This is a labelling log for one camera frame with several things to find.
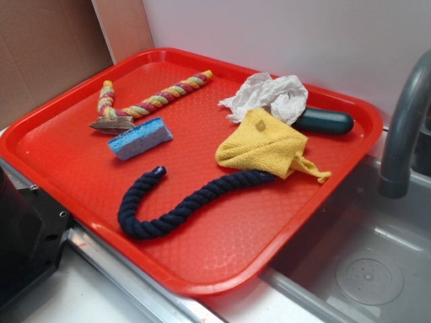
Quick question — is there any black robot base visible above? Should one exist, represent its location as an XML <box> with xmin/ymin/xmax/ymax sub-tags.
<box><xmin>1</xmin><ymin>170</ymin><xmax>70</xmax><ymax>312</ymax></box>

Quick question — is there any red plastic tray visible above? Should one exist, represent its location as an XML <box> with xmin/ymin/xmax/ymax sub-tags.
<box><xmin>1</xmin><ymin>48</ymin><xmax>383</xmax><ymax>297</ymax></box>

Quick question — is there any yellow microfiber cloth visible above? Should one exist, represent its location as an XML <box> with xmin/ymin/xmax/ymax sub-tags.
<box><xmin>215</xmin><ymin>108</ymin><xmax>332</xmax><ymax>184</ymax></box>

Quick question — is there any blue sponge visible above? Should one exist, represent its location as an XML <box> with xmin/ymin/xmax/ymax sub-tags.
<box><xmin>108</xmin><ymin>117</ymin><xmax>173</xmax><ymax>161</ymax></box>

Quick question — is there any crumpled white paper towel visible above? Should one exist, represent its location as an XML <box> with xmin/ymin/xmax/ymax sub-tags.
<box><xmin>218</xmin><ymin>72</ymin><xmax>308</xmax><ymax>126</ymax></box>

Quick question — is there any grey stone shard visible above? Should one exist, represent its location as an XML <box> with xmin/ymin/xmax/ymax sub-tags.
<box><xmin>89</xmin><ymin>116</ymin><xmax>135</xmax><ymax>135</ymax></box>

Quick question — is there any dark green capsule object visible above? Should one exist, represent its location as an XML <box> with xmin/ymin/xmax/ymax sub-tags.
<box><xmin>293</xmin><ymin>108</ymin><xmax>354</xmax><ymax>135</ymax></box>

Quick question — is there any grey sink basin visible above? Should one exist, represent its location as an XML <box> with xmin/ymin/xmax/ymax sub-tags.
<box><xmin>262</xmin><ymin>157</ymin><xmax>430</xmax><ymax>322</ymax></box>

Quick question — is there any grey faucet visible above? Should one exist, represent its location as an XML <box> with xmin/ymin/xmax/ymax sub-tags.
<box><xmin>378</xmin><ymin>51</ymin><xmax>430</xmax><ymax>199</ymax></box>

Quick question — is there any brown cardboard panel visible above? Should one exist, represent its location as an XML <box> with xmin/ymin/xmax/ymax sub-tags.
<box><xmin>1</xmin><ymin>1</ymin><xmax>112</xmax><ymax>129</ymax></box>

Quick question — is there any dark blue twisted rope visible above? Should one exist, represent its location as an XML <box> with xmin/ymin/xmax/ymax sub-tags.
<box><xmin>117</xmin><ymin>166</ymin><xmax>276</xmax><ymax>241</ymax></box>

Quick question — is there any multicolored twisted rope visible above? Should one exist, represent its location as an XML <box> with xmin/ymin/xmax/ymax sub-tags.
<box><xmin>97</xmin><ymin>69</ymin><xmax>214</xmax><ymax>119</ymax></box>

